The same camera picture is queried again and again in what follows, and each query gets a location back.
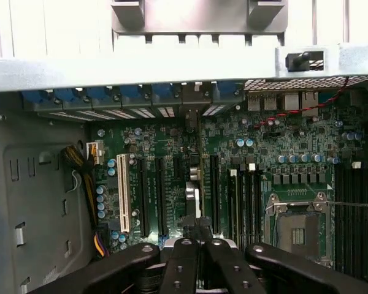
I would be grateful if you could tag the short black expansion slot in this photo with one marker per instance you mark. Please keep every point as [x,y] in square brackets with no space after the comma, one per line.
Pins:
[178,168]

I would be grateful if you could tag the white power connector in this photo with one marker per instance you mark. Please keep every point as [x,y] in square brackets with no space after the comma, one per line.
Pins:
[95,153]

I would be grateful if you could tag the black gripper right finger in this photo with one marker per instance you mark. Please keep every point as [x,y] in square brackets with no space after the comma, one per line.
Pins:
[230,269]

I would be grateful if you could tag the blue card retainer strip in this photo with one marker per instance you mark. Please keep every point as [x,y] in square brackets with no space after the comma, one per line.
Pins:
[98,93]

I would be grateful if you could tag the green motherboard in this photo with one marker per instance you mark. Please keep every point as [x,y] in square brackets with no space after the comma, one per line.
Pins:
[227,137]

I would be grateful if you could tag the black RAM slot row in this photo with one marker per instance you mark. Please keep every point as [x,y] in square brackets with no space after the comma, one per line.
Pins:
[352,232]
[248,208]

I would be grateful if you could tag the grey parts rack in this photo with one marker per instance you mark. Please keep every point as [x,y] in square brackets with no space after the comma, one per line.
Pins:
[196,18]

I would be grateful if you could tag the long black expansion slot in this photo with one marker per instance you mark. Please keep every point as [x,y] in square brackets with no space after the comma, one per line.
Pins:
[161,199]
[144,199]
[214,196]

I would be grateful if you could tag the black chassis peg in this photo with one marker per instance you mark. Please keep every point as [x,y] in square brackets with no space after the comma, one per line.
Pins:
[297,58]

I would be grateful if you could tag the open black PC case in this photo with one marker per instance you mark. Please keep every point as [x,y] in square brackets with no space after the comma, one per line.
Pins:
[18,73]

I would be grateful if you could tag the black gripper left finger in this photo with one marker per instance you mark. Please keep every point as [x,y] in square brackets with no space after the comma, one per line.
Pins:
[184,269]

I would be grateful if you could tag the white expansion slot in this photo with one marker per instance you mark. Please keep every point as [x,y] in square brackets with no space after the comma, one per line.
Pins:
[123,193]

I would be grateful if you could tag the CPU socket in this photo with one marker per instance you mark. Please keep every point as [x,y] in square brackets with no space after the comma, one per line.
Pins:
[297,235]

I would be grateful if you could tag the thin locking lever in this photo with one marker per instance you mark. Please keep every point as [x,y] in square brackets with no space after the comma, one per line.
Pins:
[355,204]

